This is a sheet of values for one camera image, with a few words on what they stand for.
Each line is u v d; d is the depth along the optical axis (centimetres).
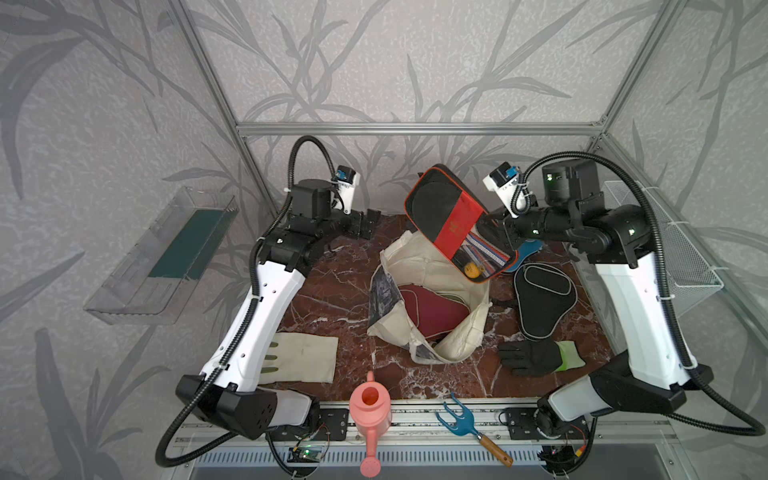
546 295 94
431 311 89
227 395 37
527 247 55
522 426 73
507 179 49
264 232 51
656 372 38
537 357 84
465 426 74
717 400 36
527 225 49
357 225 61
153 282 63
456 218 64
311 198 48
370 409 66
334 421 73
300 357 85
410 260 88
